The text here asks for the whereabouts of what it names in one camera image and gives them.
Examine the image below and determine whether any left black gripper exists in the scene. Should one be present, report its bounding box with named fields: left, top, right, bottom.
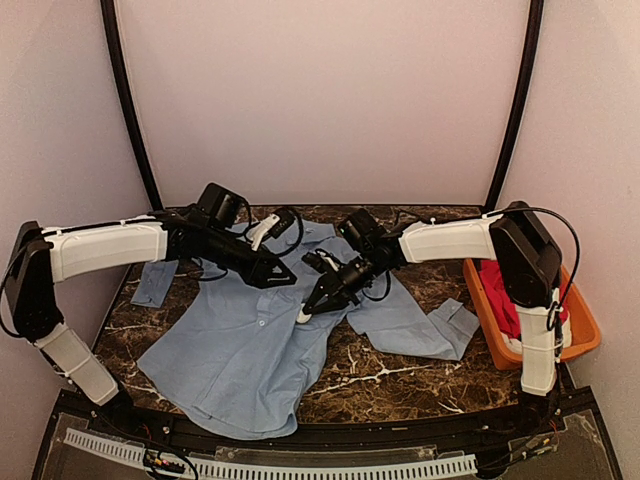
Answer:
left=204, top=226, right=298, bottom=289

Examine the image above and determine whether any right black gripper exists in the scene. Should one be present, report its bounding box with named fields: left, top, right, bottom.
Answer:
left=304, top=246, right=389, bottom=313

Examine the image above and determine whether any round floral brooch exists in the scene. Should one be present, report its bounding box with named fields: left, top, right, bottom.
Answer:
left=296, top=304, right=312, bottom=324

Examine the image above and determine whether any light blue shirt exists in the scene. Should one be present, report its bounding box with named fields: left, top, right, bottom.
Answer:
left=138, top=222, right=479, bottom=440

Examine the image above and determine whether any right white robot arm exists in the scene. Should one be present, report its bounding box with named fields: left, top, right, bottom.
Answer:
left=301, top=201, right=571, bottom=434

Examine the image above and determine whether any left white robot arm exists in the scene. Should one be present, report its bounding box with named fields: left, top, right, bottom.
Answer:
left=1, top=183, right=296, bottom=436

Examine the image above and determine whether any red garment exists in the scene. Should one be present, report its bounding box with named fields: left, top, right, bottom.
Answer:
left=478, top=262, right=571, bottom=339

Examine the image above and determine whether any white garment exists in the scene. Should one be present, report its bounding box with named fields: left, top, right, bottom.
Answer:
left=500, top=320, right=573, bottom=355

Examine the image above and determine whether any orange plastic basin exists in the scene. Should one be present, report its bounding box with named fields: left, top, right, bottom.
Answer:
left=463, top=259, right=601, bottom=370

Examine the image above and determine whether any white slotted cable duct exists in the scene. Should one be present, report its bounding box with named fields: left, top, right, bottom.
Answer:
left=64, top=429, right=477, bottom=480

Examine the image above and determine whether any black front rail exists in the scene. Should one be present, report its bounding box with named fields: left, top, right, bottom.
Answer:
left=53, top=387, right=593, bottom=457

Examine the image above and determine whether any right black frame post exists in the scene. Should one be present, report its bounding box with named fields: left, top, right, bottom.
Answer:
left=482, top=0, right=544, bottom=212

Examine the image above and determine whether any black frame post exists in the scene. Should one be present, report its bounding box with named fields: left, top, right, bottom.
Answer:
left=482, top=0, right=544, bottom=212
left=100, top=0, right=163, bottom=210

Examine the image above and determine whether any left black frame post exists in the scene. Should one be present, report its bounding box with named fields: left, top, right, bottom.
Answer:
left=100, top=0, right=163, bottom=210

